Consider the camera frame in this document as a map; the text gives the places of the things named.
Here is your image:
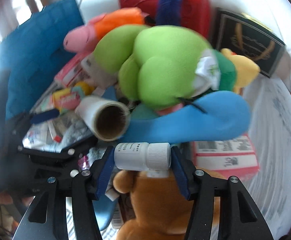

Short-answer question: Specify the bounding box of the pink teal tissue pack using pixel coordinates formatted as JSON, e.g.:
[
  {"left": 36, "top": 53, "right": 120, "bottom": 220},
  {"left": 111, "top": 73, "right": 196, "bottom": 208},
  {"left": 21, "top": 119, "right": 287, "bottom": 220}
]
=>
[{"left": 52, "top": 86, "right": 85, "bottom": 114}]

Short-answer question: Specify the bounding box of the pink white tissue pack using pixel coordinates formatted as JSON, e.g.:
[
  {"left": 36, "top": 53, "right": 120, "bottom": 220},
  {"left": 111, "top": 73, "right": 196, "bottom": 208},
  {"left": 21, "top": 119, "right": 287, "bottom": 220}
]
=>
[{"left": 191, "top": 133, "right": 260, "bottom": 181}]

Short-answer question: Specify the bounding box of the blue plush slipper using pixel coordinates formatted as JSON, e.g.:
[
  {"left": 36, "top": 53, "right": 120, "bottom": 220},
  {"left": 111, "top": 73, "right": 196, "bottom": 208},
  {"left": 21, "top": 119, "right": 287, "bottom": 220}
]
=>
[{"left": 118, "top": 91, "right": 251, "bottom": 144}]

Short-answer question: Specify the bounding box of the red carry case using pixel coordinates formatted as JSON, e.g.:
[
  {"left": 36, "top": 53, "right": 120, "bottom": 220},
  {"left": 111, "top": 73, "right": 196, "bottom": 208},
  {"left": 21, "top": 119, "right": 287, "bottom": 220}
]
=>
[{"left": 119, "top": 0, "right": 211, "bottom": 38}]

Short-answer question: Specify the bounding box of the blue feather duster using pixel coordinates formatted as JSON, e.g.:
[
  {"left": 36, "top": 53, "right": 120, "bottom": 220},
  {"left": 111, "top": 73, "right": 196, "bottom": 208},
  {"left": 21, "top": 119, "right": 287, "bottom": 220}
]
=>
[{"left": 155, "top": 0, "right": 182, "bottom": 26}]

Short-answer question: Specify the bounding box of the yellow duck plush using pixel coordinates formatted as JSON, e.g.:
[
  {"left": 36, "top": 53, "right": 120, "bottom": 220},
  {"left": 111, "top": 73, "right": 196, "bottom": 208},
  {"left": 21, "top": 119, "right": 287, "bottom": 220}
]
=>
[{"left": 221, "top": 48, "right": 260, "bottom": 94}]

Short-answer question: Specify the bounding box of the white medicine box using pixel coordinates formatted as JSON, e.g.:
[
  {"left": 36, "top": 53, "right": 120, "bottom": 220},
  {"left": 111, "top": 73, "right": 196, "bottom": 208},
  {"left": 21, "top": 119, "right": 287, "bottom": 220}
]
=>
[{"left": 111, "top": 198, "right": 125, "bottom": 229}]

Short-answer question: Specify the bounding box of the silver foil packet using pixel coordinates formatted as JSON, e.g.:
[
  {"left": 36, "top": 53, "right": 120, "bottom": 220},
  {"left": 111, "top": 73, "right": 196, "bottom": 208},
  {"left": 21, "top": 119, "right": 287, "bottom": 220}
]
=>
[{"left": 22, "top": 111, "right": 92, "bottom": 153}]

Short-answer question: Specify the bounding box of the brown teddy bear plush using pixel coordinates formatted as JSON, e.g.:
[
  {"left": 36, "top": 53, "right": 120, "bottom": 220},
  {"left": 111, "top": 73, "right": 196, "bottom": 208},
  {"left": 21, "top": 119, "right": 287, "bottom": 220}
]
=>
[{"left": 112, "top": 169, "right": 221, "bottom": 240}]

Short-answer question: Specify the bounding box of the clear film roll cardboard core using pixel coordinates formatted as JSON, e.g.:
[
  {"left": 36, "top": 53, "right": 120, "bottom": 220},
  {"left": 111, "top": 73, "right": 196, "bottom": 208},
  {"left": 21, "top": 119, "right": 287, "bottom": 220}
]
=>
[{"left": 75, "top": 95, "right": 130, "bottom": 141}]

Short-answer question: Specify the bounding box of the green frog plush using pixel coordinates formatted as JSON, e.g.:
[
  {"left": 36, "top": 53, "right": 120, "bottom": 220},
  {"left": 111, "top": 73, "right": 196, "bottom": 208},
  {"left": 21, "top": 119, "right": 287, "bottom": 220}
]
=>
[{"left": 90, "top": 24, "right": 237, "bottom": 111}]

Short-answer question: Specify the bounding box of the white pill bottle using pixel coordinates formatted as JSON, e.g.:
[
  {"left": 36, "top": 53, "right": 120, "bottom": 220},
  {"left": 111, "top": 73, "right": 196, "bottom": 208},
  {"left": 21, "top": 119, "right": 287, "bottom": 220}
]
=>
[{"left": 114, "top": 142, "right": 171, "bottom": 171}]

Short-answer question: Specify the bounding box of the pink pig plush orange shirt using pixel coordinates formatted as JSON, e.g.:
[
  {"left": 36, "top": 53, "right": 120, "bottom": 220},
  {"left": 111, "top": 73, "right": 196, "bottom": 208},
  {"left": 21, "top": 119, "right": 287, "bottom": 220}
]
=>
[{"left": 63, "top": 8, "right": 148, "bottom": 53}]

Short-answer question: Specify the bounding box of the pink box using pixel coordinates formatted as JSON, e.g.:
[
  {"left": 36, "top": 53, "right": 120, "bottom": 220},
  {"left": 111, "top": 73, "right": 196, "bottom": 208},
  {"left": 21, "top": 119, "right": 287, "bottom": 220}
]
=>
[{"left": 54, "top": 52, "right": 90, "bottom": 88}]

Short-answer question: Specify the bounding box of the black gift box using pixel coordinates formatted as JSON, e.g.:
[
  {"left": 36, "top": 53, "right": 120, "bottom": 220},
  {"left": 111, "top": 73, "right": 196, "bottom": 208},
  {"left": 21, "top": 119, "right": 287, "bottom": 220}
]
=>
[{"left": 212, "top": 8, "right": 286, "bottom": 77}]

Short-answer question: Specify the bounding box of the blue plastic crate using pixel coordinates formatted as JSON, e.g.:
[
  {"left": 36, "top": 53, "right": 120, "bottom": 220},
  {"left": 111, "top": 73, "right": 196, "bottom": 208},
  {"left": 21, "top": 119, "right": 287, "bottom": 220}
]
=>
[{"left": 0, "top": 0, "right": 84, "bottom": 119}]

